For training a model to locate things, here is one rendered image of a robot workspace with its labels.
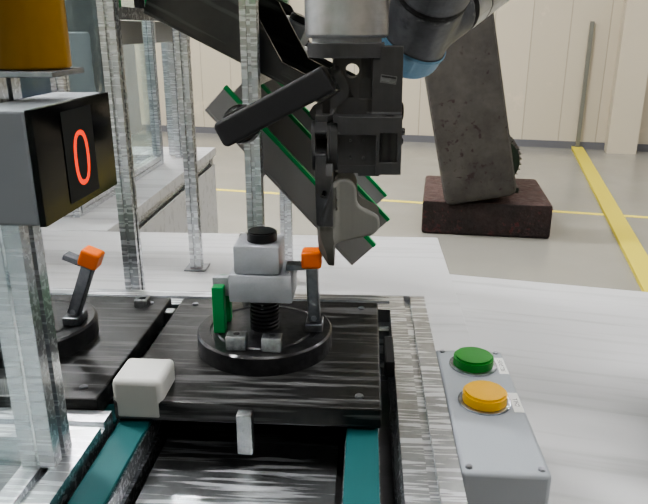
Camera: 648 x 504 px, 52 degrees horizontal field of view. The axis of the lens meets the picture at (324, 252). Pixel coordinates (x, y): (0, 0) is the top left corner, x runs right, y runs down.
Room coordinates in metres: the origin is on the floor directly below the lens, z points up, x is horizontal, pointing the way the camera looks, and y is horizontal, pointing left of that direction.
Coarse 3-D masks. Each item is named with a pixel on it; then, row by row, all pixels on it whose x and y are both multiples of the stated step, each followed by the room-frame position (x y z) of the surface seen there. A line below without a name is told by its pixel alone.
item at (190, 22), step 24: (168, 0) 0.88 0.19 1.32; (192, 0) 0.87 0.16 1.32; (216, 0) 0.86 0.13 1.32; (264, 0) 0.98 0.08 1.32; (168, 24) 0.88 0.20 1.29; (192, 24) 0.87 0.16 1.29; (216, 24) 0.86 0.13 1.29; (264, 24) 0.98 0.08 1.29; (288, 24) 0.97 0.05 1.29; (216, 48) 0.87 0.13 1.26; (264, 48) 0.85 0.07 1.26; (288, 48) 0.98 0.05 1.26; (264, 72) 0.85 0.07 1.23; (288, 72) 0.84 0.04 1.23
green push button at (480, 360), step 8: (456, 352) 0.61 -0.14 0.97; (464, 352) 0.61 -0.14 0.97; (472, 352) 0.61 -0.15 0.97; (480, 352) 0.61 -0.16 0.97; (488, 352) 0.61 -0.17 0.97; (456, 360) 0.60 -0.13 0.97; (464, 360) 0.59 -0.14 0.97; (472, 360) 0.59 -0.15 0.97; (480, 360) 0.59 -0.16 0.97; (488, 360) 0.59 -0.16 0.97; (464, 368) 0.59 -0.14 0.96; (472, 368) 0.58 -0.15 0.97; (480, 368) 0.58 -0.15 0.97; (488, 368) 0.59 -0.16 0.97
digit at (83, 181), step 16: (64, 112) 0.43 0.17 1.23; (80, 112) 0.45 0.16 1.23; (64, 128) 0.43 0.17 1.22; (80, 128) 0.45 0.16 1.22; (64, 144) 0.42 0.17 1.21; (80, 144) 0.45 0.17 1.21; (80, 160) 0.45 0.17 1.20; (80, 176) 0.44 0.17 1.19; (96, 176) 0.47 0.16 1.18; (80, 192) 0.44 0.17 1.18
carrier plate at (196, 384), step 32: (192, 320) 0.69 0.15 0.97; (352, 320) 0.69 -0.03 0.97; (160, 352) 0.61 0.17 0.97; (192, 352) 0.61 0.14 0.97; (352, 352) 0.61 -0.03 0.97; (192, 384) 0.55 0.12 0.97; (224, 384) 0.55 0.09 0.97; (256, 384) 0.55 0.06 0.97; (288, 384) 0.55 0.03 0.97; (320, 384) 0.55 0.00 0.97; (352, 384) 0.55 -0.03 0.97; (160, 416) 0.52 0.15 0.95; (192, 416) 0.52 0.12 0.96; (224, 416) 0.51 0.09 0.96; (256, 416) 0.51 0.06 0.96; (288, 416) 0.51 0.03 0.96; (320, 416) 0.51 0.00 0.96; (352, 416) 0.51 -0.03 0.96
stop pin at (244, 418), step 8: (240, 416) 0.50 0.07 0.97; (248, 416) 0.50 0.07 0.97; (240, 424) 0.50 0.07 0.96; (248, 424) 0.50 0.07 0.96; (240, 432) 0.50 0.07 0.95; (248, 432) 0.50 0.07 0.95; (240, 440) 0.50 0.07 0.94; (248, 440) 0.50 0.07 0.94; (240, 448) 0.50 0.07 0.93; (248, 448) 0.50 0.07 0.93
